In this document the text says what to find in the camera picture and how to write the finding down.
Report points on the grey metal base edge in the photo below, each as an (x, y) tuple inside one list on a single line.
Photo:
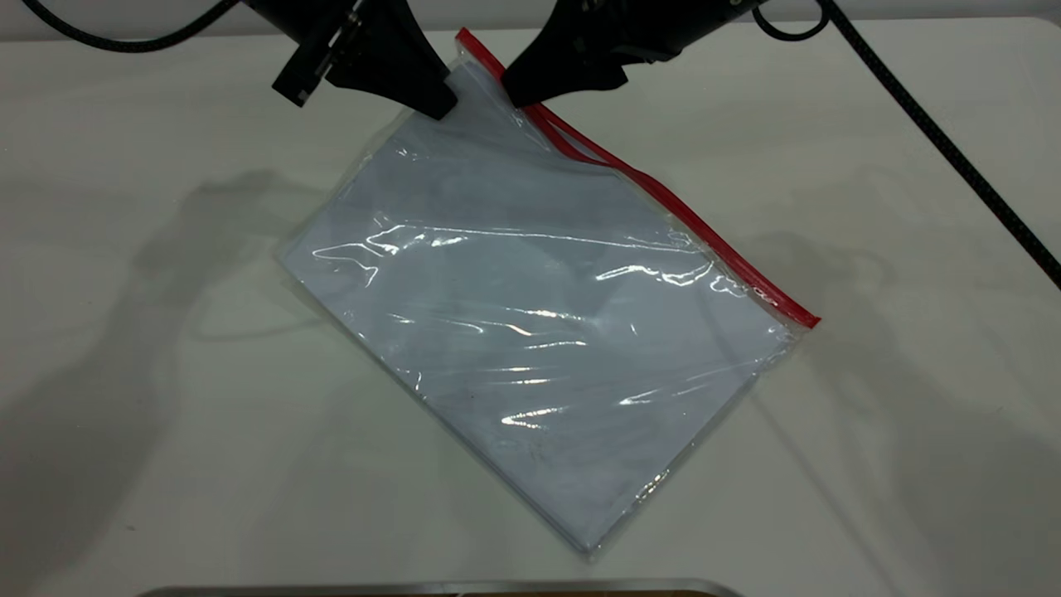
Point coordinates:
[(414, 589)]

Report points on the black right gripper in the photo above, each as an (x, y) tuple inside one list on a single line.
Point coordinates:
[(646, 25)]

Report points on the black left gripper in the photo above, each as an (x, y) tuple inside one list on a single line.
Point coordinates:
[(315, 33)]

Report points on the white paper stack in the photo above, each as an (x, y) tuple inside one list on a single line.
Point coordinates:
[(530, 373)]

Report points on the clear plastic zipper bag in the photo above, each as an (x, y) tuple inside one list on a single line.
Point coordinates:
[(539, 332)]

